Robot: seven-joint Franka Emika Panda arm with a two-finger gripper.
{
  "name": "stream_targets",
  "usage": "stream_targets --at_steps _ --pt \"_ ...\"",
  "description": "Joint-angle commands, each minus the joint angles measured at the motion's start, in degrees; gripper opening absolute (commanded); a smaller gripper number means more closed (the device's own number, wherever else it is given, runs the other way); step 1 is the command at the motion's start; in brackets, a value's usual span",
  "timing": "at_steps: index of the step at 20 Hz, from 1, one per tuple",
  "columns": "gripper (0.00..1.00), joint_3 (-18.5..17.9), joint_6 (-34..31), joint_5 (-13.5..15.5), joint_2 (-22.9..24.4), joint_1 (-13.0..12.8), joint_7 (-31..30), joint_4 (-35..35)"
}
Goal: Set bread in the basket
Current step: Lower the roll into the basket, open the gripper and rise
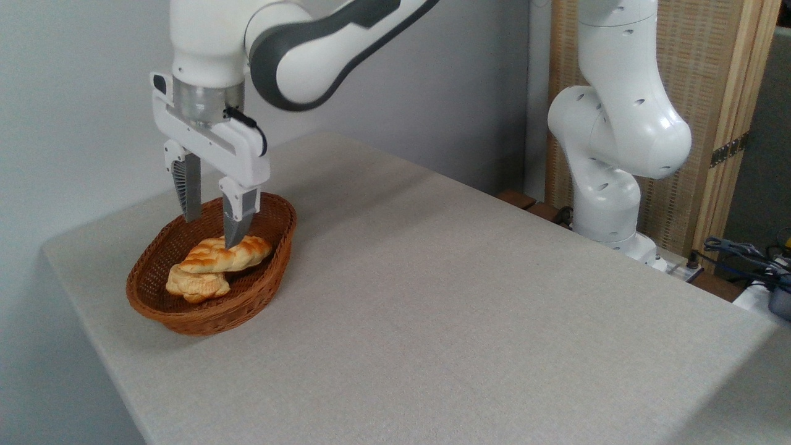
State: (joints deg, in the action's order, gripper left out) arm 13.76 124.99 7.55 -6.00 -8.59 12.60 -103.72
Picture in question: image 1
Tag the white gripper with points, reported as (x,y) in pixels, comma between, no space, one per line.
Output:
(241,151)

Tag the golden braided bread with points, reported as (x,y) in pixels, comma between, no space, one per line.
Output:
(228,256)

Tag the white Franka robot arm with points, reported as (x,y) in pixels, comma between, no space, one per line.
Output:
(618,123)

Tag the pale round bread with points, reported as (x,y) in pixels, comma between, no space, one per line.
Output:
(194,285)

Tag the brown wicker basket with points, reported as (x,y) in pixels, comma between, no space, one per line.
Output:
(259,290)

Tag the brown wooden block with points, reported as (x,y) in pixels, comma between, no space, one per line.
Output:
(516,199)

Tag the grey tablecloth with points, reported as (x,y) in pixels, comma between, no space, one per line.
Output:
(494,321)

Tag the bamboo folding screen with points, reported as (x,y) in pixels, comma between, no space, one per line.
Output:
(710,80)

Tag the dark metal screen hinge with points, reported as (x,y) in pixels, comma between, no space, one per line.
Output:
(729,150)

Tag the white box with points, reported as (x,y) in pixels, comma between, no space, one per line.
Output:
(752,303)

